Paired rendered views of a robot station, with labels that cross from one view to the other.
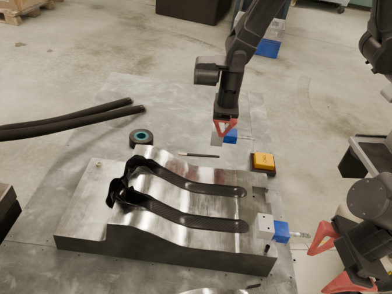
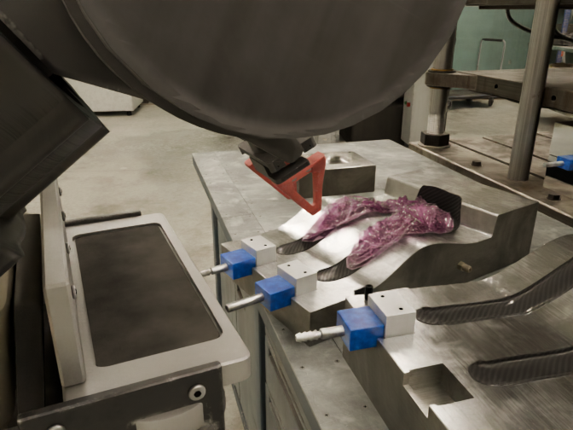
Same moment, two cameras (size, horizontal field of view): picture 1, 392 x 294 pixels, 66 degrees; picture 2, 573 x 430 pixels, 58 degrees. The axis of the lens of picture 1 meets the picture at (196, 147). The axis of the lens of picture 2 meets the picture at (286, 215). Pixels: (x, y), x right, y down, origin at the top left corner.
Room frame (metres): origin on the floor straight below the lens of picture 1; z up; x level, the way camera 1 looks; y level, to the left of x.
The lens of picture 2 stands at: (0.90, -0.43, 1.22)
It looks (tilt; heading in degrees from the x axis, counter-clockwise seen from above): 21 degrees down; 165
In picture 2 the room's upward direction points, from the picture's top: straight up
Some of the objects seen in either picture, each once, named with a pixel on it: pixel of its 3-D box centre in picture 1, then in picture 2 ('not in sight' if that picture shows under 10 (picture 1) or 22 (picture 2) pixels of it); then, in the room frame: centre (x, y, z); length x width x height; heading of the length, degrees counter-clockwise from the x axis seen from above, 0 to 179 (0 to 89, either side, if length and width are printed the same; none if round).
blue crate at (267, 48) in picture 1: (255, 39); not in sight; (3.87, -0.54, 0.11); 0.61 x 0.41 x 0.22; 80
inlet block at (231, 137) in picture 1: (233, 136); not in sight; (0.73, -0.11, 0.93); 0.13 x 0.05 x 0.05; 91
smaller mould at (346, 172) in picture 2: not in sight; (327, 173); (-0.31, 0.00, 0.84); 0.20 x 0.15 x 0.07; 91
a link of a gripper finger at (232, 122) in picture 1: (223, 121); not in sight; (0.72, -0.07, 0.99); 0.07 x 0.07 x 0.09; 1
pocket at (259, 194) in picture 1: (259, 199); (435, 399); (0.55, -0.19, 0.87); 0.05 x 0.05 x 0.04; 1
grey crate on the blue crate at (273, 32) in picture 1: (259, 26); not in sight; (3.86, -0.55, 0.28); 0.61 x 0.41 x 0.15; 80
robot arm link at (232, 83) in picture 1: (229, 76); not in sight; (0.73, -0.06, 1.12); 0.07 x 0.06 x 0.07; 96
